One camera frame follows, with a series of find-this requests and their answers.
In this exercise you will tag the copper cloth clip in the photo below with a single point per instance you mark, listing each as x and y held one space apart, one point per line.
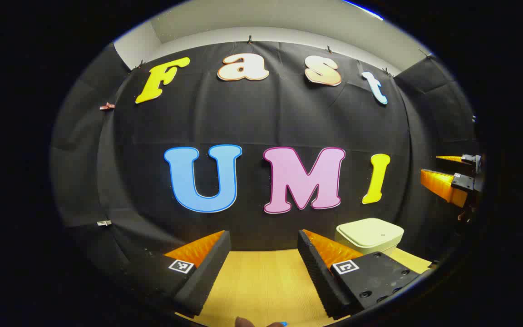
107 106

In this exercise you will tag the black backdrop cloth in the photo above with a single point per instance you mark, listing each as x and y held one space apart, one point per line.
252 118

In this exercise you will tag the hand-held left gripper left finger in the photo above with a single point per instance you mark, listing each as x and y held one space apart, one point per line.
211 268

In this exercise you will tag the light green desktop garbage bin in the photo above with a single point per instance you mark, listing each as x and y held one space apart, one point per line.
370 234

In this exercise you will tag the wooden desktop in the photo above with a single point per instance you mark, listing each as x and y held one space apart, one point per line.
261 281

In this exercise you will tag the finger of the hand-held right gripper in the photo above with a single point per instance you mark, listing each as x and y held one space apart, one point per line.
441 184
469 159

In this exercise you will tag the white cloth clip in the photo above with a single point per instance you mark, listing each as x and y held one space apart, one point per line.
104 223

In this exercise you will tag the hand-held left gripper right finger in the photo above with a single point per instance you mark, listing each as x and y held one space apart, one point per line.
316 277

